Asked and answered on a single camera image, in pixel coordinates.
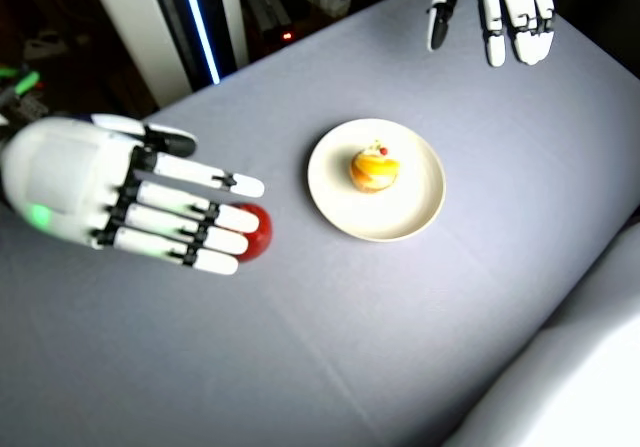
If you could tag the red ball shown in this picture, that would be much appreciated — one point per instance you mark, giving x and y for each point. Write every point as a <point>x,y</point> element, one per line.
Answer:
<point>261,239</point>

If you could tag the toy fruit cake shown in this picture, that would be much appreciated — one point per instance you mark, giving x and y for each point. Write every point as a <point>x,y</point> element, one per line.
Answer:
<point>375,169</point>

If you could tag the cream round plate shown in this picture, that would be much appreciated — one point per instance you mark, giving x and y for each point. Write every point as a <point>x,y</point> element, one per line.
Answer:
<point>395,202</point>

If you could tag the white pillar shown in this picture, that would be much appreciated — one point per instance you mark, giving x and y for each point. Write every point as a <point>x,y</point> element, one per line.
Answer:
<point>135,27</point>

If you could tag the blue light strip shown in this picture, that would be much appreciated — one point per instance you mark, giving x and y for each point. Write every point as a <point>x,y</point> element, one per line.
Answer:
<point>200,22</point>

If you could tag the black device with red light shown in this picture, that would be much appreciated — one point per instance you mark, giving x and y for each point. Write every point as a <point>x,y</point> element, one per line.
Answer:
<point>272,17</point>

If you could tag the grey table cloth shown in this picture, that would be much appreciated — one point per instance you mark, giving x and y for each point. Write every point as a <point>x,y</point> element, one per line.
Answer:
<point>350,317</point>

